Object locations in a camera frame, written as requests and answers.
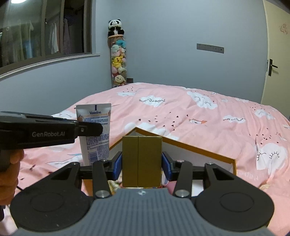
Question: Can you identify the Vaseline lotion tube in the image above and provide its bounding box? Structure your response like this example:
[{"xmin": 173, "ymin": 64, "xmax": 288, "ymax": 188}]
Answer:
[{"xmin": 76, "ymin": 103, "xmax": 111, "ymax": 166}]

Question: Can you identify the gold cardboard box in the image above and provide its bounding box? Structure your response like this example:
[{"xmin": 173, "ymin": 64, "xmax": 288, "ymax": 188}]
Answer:
[{"xmin": 122, "ymin": 136, "xmax": 162, "ymax": 188}]

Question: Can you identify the person's left hand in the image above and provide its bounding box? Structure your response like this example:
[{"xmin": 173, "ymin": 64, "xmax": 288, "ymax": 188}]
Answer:
[{"xmin": 0, "ymin": 149, "xmax": 25, "ymax": 206}]

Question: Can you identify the stuffed toy column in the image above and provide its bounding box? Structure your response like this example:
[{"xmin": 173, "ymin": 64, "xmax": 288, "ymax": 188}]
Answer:
[{"xmin": 108, "ymin": 19, "xmax": 127, "ymax": 88}]

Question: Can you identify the pink cloud print bedsheet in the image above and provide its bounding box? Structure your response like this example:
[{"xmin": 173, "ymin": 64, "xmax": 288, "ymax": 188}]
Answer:
[{"xmin": 0, "ymin": 82, "xmax": 290, "ymax": 236}]

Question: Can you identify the dark window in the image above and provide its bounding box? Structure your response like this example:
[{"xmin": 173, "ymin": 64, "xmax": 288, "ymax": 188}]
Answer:
[{"xmin": 1, "ymin": 1, "xmax": 98, "ymax": 80}]

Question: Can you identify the cream door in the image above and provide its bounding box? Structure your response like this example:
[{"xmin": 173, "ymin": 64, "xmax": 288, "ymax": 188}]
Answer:
[{"xmin": 261, "ymin": 1, "xmax": 289, "ymax": 119}]

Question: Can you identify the grey wall switch panel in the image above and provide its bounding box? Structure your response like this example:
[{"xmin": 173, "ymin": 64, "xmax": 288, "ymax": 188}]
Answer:
[{"xmin": 197, "ymin": 43, "xmax": 224, "ymax": 54}]

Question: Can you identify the black door handle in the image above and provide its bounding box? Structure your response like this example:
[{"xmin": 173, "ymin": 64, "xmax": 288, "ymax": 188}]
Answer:
[{"xmin": 268, "ymin": 59, "xmax": 278, "ymax": 76}]

